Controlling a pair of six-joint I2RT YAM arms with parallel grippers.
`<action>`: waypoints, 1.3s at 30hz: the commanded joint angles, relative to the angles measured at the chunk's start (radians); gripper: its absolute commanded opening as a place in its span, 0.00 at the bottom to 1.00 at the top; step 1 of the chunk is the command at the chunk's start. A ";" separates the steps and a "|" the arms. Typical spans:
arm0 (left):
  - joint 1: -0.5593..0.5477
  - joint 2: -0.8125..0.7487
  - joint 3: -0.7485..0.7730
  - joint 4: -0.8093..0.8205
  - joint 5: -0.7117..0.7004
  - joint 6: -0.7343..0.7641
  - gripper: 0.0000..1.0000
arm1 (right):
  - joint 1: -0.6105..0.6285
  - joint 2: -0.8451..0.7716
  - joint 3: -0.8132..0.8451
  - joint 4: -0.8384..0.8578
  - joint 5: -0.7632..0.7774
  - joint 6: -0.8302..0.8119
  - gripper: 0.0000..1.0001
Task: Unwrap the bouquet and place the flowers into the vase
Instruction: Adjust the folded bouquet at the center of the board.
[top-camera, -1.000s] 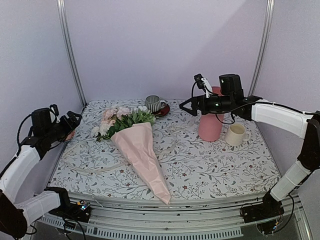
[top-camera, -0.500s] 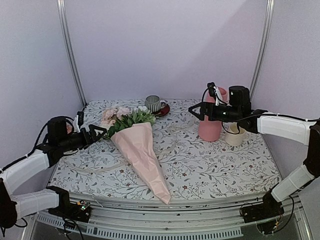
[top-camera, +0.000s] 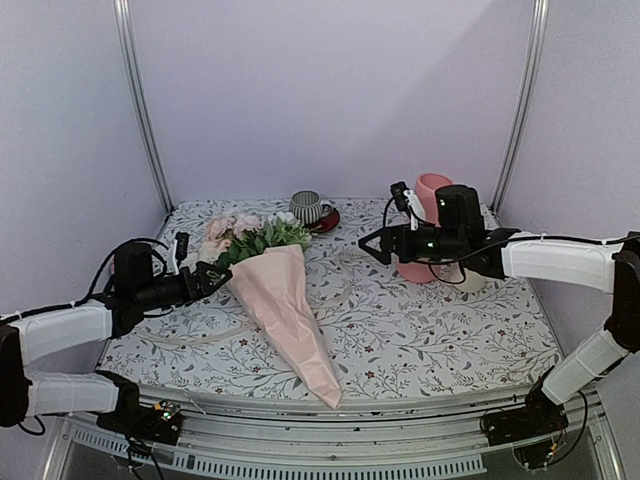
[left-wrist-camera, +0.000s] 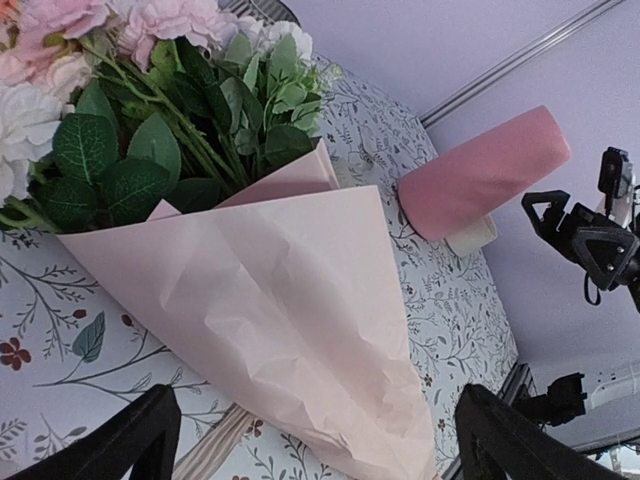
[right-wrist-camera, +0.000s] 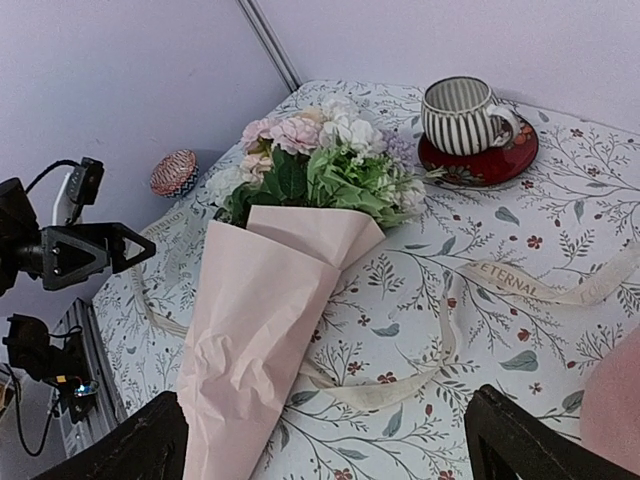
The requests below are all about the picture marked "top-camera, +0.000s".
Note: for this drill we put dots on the tall pink vase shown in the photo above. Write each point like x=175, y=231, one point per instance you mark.
x=426, y=186

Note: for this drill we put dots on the right aluminium frame post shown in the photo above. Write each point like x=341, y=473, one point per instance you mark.
x=527, y=86

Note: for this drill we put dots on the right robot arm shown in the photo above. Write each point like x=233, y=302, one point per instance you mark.
x=590, y=288

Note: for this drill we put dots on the striped ceramic cup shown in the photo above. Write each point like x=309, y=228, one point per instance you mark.
x=309, y=207

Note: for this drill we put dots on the white coffee mug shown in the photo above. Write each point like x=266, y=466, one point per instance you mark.
x=473, y=282

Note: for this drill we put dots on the aluminium frame post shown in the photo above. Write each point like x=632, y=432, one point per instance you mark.
x=126, y=36
x=527, y=86

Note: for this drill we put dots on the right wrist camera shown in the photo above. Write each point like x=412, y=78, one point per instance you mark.
x=407, y=202

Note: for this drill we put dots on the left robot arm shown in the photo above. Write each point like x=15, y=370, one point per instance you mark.
x=28, y=336

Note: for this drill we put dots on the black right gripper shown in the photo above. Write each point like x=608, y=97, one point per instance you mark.
x=389, y=243

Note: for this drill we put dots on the cream printed ribbon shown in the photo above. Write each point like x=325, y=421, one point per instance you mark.
x=319, y=310

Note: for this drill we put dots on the dark red saucer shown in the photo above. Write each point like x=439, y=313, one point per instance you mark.
x=327, y=223

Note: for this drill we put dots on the left aluminium frame post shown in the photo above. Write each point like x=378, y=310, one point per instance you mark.
x=126, y=36

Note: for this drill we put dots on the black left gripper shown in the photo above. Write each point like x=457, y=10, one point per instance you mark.
x=206, y=285

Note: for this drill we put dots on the pink flower bouquet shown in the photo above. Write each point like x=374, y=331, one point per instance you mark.
x=265, y=255

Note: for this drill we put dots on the aluminium front rail base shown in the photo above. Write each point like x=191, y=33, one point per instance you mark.
x=226, y=437

